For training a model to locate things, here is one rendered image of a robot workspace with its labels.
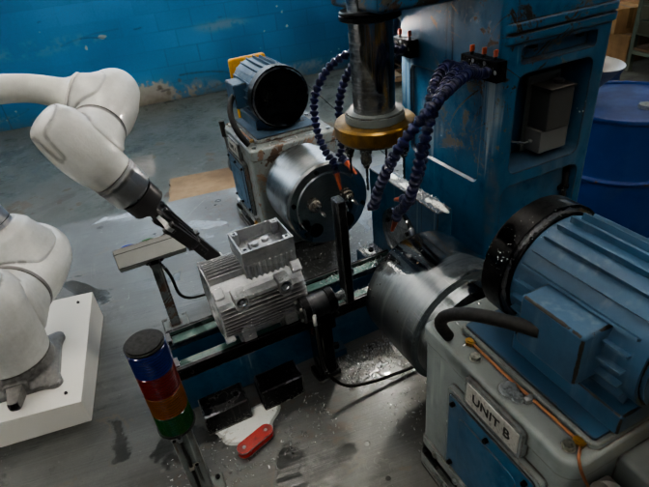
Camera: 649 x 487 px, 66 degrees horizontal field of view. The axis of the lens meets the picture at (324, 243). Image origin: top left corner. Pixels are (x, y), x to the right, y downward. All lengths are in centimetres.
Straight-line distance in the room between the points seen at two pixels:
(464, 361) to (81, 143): 73
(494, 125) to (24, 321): 108
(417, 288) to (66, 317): 97
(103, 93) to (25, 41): 568
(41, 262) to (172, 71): 545
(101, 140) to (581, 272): 80
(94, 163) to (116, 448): 62
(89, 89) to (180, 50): 556
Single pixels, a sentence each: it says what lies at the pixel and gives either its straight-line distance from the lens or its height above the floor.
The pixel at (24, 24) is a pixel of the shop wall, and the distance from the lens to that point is 673.
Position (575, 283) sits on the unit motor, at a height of 133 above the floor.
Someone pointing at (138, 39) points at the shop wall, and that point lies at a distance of 662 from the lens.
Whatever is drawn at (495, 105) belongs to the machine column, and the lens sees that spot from 109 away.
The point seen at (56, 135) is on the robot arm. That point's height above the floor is 145.
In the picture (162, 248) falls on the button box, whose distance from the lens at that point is 132.
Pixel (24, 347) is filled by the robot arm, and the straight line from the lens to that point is 129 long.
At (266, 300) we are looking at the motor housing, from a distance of 110.
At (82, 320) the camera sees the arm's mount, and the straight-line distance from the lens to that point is 149.
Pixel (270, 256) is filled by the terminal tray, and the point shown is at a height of 111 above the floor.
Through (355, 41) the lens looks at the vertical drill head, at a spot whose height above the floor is 150.
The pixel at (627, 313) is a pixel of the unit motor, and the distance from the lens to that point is 63.
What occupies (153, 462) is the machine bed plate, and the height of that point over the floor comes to 80.
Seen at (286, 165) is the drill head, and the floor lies 114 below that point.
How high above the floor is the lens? 171
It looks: 33 degrees down
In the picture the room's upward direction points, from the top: 7 degrees counter-clockwise
